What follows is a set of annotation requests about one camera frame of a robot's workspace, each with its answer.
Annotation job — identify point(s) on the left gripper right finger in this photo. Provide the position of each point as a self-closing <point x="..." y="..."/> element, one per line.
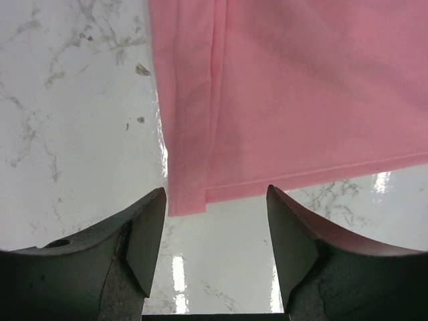
<point x="327" y="272"/>

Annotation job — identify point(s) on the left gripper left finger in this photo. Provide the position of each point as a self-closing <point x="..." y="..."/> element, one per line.
<point x="103" y="272"/>

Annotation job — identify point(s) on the light pink t shirt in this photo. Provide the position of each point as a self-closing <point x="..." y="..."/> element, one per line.
<point x="286" y="93"/>

